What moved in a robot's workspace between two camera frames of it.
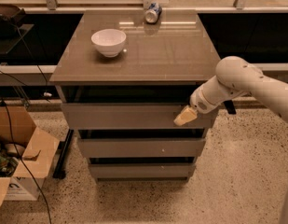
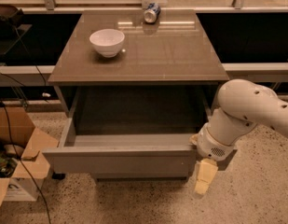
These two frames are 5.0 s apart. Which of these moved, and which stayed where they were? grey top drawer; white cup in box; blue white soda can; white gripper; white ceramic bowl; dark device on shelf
Moved: grey top drawer; white gripper
Stayed: white ceramic bowl; blue white soda can; dark device on shelf; white cup in box
